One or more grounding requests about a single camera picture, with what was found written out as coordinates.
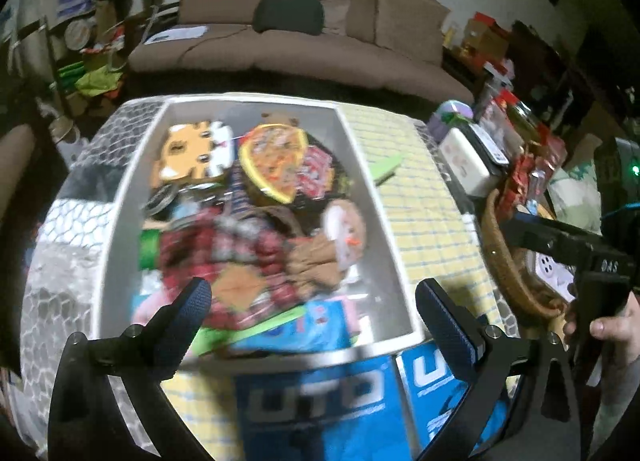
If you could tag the orange tiger plush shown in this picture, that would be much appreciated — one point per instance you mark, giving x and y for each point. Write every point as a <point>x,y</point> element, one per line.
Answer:
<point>194,153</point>

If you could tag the blue uto box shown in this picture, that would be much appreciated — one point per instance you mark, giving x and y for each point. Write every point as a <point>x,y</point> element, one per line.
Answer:
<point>348,412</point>
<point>433,391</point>

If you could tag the white power adapter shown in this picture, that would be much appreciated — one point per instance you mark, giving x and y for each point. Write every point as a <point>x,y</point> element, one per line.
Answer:
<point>554,276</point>

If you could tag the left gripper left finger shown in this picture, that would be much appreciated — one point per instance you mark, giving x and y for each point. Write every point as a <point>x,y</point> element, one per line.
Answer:
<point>85,422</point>

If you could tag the green packet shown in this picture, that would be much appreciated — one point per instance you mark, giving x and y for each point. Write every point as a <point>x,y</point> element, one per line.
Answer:
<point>207,340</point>

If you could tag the yellow checkered tablecloth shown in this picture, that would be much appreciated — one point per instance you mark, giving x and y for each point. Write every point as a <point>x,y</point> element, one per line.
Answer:
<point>432,240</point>

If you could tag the white storage box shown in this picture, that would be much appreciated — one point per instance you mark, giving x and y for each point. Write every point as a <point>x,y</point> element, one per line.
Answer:
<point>378,283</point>

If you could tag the white floral case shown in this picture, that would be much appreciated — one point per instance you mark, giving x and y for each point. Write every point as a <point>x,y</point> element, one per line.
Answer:
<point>466,164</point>

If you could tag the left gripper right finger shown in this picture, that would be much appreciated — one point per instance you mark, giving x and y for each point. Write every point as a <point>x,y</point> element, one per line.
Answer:
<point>543,420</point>

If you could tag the small brown teddy bear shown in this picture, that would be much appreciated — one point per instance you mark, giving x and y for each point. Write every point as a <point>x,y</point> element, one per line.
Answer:
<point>279,118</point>

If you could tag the black cushion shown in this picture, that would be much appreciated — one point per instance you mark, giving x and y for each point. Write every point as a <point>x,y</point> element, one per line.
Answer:
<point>298,16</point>

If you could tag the instant noodle bowl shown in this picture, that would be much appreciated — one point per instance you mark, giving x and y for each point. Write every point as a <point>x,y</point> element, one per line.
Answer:
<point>284,164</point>

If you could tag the person right hand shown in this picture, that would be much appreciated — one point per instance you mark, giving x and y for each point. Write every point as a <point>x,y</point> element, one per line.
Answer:
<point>620,366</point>

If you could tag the purple cup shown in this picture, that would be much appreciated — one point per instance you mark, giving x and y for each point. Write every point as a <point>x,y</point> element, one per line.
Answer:
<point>448,114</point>

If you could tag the wicker basket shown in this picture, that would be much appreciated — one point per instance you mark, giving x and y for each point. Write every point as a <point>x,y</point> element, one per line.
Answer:
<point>507,266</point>

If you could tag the brown sofa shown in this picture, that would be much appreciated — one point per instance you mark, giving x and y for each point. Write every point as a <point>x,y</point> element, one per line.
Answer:
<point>381,45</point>

